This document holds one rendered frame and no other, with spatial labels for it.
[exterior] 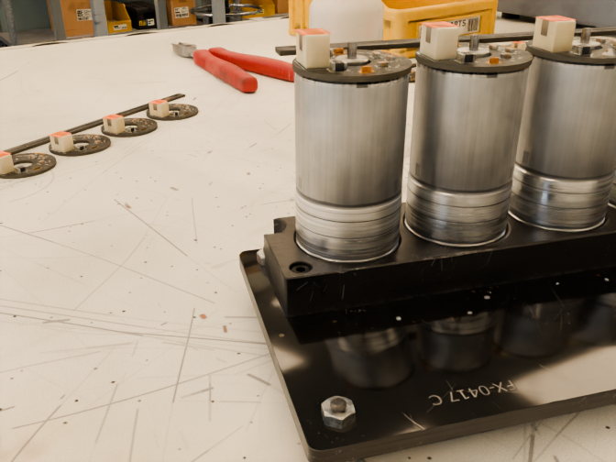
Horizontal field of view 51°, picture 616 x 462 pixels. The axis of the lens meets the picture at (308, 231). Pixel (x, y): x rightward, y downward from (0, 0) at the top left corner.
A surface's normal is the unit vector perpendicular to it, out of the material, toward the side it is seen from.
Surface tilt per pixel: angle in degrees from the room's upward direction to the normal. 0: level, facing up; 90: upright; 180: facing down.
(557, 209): 90
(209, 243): 0
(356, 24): 96
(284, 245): 0
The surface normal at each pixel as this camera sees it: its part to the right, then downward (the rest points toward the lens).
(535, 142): -0.84, 0.25
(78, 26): 0.57, 0.36
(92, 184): 0.00, -0.89
